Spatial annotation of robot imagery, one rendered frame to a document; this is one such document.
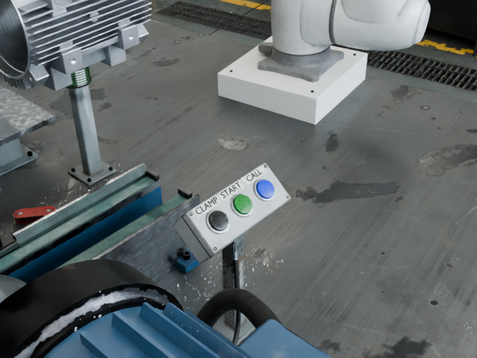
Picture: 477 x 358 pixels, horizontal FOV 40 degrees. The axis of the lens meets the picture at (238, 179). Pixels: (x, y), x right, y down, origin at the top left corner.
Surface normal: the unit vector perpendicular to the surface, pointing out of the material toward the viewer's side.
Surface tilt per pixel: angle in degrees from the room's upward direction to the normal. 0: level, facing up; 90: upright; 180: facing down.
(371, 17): 93
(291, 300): 0
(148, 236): 90
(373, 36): 101
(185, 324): 45
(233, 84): 90
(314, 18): 88
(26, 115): 0
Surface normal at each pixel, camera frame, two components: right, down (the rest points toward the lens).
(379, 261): -0.02, -0.82
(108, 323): 0.14, -0.90
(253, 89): -0.55, 0.49
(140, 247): 0.73, 0.38
